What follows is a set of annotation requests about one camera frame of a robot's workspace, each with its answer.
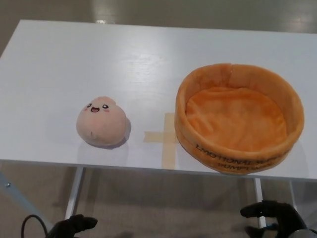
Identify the white table leg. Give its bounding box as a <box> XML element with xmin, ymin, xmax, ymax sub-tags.
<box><xmin>64</xmin><ymin>166</ymin><xmax>86</xmax><ymax>222</ymax></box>
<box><xmin>288</xmin><ymin>179</ymin><xmax>299</xmax><ymax>206</ymax></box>
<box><xmin>252</xmin><ymin>177</ymin><xmax>267</xmax><ymax>229</ymax></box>

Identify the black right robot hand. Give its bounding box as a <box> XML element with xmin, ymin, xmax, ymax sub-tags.
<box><xmin>240</xmin><ymin>200</ymin><xmax>309</xmax><ymax>238</ymax></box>

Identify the beige masking tape cross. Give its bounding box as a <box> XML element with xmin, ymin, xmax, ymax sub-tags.
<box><xmin>144</xmin><ymin>112</ymin><xmax>179</xmax><ymax>170</ymax></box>

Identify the orange plush round basket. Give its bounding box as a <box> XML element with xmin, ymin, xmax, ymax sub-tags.
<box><xmin>174</xmin><ymin>62</ymin><xmax>305</xmax><ymax>176</ymax></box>

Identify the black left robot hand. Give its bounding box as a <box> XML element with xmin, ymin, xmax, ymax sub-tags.
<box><xmin>48</xmin><ymin>214</ymin><xmax>99</xmax><ymax>238</ymax></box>

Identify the pink round plush toy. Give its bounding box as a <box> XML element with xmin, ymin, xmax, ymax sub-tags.
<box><xmin>76</xmin><ymin>96</ymin><xmax>132</xmax><ymax>148</ymax></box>

